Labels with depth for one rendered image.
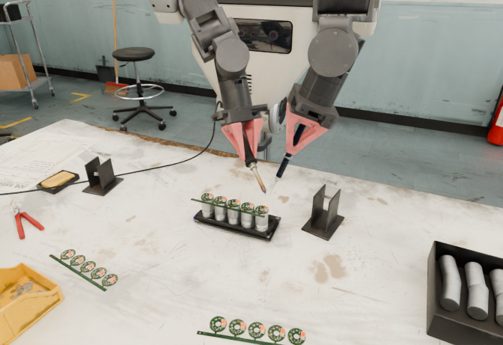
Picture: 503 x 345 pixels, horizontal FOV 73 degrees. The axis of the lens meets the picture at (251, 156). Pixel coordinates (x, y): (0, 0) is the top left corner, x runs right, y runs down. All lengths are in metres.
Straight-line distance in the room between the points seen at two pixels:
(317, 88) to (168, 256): 0.39
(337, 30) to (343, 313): 0.40
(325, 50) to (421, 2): 2.68
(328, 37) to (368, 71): 2.76
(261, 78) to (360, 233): 0.53
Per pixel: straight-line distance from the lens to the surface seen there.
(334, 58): 0.43
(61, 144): 1.14
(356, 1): 0.50
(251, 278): 0.60
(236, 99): 0.65
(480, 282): 0.65
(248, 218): 0.64
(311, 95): 0.52
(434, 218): 0.80
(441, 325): 0.57
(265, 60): 1.00
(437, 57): 3.16
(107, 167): 0.85
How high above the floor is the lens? 1.20
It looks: 28 degrees down
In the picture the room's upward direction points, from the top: straight up
